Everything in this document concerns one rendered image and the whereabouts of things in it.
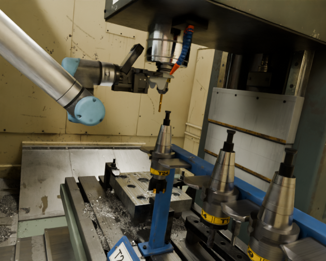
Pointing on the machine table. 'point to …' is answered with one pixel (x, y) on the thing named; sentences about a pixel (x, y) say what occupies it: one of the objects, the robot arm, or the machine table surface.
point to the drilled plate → (130, 193)
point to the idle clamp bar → (226, 254)
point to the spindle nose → (164, 45)
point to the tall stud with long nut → (235, 230)
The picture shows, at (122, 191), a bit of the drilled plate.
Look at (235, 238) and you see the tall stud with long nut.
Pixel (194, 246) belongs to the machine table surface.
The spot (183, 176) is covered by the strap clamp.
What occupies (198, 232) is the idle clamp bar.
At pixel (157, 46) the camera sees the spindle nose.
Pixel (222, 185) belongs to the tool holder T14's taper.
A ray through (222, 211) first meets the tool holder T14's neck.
